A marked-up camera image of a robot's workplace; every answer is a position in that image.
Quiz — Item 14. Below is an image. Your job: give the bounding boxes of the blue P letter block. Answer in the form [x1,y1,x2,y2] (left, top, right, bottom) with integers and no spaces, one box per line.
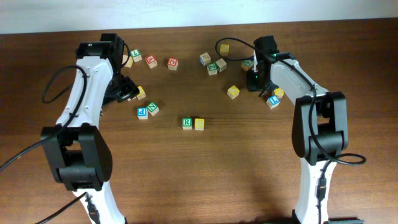
[137,107,148,119]

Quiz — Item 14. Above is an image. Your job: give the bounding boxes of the green R letter block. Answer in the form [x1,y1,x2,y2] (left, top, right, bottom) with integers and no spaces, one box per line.
[182,118,193,130]

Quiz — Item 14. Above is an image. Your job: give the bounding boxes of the yellow S letter block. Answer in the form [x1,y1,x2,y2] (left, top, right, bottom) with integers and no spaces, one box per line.
[194,118,205,131]

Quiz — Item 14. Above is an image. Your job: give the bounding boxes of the yellow block centre right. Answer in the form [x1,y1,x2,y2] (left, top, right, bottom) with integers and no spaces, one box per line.
[227,85,240,100]

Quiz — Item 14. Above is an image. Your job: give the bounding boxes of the plain wooden block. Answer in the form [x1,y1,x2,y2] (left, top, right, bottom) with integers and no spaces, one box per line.
[122,55,134,68]

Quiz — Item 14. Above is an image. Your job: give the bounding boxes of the green V letter block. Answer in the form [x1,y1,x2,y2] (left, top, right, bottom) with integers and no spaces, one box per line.
[241,60,254,71]

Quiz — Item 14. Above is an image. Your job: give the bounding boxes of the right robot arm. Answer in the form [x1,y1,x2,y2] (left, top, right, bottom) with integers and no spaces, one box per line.
[247,35,348,223]

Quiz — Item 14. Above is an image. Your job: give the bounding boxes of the blue-sided Q wooden block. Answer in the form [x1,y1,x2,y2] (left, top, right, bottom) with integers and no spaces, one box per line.
[200,52,211,66]

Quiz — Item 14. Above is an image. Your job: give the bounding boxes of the red A letter block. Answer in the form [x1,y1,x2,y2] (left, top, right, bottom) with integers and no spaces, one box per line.
[145,55,157,68]

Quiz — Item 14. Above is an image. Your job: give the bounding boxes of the yellow block top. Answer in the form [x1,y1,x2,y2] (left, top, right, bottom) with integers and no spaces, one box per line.
[220,44,229,57]

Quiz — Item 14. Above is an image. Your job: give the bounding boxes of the green L letter block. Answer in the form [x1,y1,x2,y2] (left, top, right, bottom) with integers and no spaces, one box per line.
[130,49,142,62]

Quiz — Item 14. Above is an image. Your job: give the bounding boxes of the red Q letter block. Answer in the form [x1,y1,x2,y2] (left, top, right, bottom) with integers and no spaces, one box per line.
[167,58,178,70]

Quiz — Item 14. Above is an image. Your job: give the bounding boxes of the green N letter block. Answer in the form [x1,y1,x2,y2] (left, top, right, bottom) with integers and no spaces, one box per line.
[146,102,159,116]

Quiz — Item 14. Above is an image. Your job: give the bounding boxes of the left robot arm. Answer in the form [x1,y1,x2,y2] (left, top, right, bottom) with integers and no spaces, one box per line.
[41,34,139,223]

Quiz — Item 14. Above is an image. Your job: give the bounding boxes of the green Z letter block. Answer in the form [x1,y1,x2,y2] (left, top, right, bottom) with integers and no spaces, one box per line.
[207,63,218,75]

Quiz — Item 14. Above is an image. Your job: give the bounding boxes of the wooden block beside Z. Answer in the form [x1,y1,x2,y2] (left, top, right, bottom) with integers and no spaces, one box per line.
[216,58,227,72]

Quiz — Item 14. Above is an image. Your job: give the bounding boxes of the yellow E letter block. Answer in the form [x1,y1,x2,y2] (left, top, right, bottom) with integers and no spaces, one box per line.
[273,88,284,99]

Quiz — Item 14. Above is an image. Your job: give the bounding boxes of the blue L letter block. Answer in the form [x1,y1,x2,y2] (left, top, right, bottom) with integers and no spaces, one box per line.
[266,96,280,109]

